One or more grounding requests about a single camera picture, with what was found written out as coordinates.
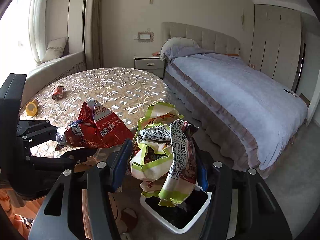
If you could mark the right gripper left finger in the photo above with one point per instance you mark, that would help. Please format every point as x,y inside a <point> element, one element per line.
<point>60,216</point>

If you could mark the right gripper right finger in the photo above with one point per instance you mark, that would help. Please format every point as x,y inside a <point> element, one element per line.
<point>240,205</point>

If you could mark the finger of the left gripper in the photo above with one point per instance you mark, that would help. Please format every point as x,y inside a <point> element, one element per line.
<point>36,129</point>
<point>77,156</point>

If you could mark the yellow plastic cup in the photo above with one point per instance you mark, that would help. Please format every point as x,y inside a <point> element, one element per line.
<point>32,107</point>

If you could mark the red snack bag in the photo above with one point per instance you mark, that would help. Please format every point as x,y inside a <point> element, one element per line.
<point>96,127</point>

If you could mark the red cigarette box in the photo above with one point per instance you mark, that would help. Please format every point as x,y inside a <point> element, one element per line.
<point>58,92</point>

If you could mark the green white wrapper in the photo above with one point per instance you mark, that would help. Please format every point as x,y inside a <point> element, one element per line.
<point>164,157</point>

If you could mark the white square trash bin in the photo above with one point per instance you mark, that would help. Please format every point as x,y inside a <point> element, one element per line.
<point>181,218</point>

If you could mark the beige window seat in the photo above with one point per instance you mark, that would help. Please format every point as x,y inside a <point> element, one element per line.
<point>50,72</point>

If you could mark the lace floral tablecloth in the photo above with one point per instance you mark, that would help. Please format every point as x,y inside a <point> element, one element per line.
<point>128,92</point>

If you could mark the beige cushion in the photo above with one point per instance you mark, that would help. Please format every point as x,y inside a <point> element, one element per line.
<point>55,49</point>

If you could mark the bed with lilac duvet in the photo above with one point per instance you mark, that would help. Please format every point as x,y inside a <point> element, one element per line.
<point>249,115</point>

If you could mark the grey bedside table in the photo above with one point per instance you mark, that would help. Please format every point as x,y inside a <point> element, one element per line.
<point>152,64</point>

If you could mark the orange item on nightstand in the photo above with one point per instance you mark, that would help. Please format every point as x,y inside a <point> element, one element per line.
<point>156,54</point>

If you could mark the white sheer curtain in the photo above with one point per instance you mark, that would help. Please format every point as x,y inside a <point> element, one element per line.
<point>36,29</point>

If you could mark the lilac pillow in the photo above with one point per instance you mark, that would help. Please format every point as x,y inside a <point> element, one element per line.
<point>174,44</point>

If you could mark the beige wardrobe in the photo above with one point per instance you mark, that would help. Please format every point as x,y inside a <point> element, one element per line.
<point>276,42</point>

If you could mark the beige tufted headboard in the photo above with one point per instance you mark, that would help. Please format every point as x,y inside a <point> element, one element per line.
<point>205,38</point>

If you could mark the framed wall switch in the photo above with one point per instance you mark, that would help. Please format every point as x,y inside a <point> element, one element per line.
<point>145,36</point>

